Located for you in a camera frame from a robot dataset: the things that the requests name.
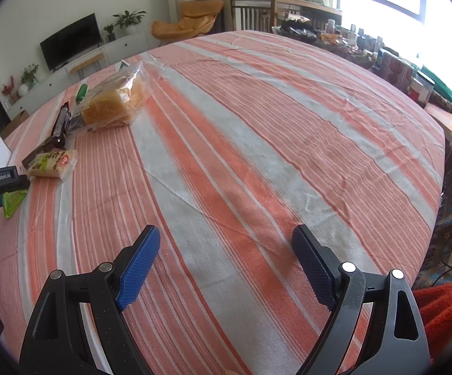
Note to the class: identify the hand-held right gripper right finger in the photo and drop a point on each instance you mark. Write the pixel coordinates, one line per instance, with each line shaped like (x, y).
(315, 269)

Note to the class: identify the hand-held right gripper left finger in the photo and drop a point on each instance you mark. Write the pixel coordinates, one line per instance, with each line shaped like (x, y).
(140, 269)

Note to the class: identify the small green snack packet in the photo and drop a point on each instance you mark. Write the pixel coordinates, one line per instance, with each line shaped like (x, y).
(13, 203)

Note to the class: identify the brown snack box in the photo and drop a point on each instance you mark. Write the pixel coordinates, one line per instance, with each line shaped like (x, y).
(38, 150)

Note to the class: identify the pale yellow noodle packet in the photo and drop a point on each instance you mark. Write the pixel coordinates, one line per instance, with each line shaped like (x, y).
(52, 164)

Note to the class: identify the dark chocolate bar packet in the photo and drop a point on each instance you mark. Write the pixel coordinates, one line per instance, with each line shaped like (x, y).
(60, 127)

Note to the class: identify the green tube packet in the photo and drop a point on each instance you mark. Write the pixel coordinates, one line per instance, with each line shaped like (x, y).
(81, 93)

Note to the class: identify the clear bag of sliced bread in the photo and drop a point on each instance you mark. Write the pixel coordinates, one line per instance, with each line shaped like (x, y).
(108, 105)

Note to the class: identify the brown cardboard box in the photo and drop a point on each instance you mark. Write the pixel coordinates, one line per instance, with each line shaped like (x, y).
(15, 122)

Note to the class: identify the red flower plant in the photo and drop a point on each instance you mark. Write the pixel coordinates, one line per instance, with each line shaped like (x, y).
(10, 88)

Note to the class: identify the plant in white vase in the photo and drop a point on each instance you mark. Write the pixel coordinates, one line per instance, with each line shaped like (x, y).
(28, 78)

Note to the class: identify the red fleece blanket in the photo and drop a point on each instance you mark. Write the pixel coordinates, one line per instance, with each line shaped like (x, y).
(448, 312)

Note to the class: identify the orange striped tablecloth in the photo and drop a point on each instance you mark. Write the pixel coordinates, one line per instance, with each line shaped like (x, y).
(249, 144)

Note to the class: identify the wooden bench with metal legs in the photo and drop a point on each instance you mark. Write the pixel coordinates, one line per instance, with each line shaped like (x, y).
(87, 61)

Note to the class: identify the black flat television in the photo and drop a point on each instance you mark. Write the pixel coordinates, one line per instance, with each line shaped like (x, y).
(69, 43)

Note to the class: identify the small green potted plant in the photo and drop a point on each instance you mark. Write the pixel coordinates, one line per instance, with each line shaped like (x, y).
(110, 31)

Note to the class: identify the white television cabinet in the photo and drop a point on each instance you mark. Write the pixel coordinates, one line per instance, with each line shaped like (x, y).
(128, 43)

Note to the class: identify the wooden side table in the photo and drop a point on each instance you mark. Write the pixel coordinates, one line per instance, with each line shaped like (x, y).
(442, 119)

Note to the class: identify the large green potted plant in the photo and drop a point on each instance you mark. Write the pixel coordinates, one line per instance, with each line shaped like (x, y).
(129, 18)

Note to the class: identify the white and red box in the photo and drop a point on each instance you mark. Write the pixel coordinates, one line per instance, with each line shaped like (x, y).
(421, 90)

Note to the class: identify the red patterned box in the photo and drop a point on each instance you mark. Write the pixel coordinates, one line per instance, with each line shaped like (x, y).
(395, 70)

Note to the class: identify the green cloth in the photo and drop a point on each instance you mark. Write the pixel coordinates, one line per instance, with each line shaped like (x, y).
(444, 90)

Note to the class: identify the clutter of bottles and boxes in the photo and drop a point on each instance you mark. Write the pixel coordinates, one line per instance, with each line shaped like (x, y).
(335, 37)

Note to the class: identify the orange lounge chair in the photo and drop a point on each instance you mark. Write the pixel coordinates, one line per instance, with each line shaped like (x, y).
(188, 17)

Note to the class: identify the wooden slatted crib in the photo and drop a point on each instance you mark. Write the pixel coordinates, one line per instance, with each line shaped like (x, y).
(249, 11)

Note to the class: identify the dark framed window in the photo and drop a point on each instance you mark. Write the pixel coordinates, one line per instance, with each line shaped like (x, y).
(390, 4)

